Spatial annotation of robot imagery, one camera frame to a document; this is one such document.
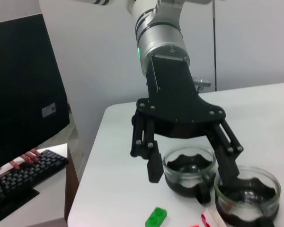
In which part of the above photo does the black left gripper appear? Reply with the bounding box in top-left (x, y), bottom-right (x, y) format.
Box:
top-left (129, 54), bottom-right (227, 184)

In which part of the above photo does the green flat toy plate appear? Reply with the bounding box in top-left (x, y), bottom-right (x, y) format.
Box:
top-left (144, 207), bottom-right (168, 227)

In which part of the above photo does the white side desk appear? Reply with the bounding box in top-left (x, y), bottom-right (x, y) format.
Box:
top-left (0, 141), bottom-right (80, 227)

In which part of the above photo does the short white toy brick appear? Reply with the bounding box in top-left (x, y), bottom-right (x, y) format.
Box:
top-left (204, 208), bottom-right (228, 227)

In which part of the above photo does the black computer monitor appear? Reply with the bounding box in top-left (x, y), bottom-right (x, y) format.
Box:
top-left (0, 13), bottom-right (71, 171)

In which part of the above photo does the black computer keyboard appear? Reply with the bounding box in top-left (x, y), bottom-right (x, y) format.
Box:
top-left (0, 149), bottom-right (70, 206)

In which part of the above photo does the dark red toy brick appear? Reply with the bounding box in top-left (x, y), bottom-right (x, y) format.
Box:
top-left (200, 213), bottom-right (213, 227)

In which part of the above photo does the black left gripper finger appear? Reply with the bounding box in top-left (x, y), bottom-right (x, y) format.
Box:
top-left (204, 118), bottom-right (244, 189)

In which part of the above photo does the bystander hand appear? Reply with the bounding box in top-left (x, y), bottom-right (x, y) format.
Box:
top-left (9, 148), bottom-right (42, 170)

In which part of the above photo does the black monitor base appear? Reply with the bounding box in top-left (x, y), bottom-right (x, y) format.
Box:
top-left (0, 165), bottom-right (40, 226)

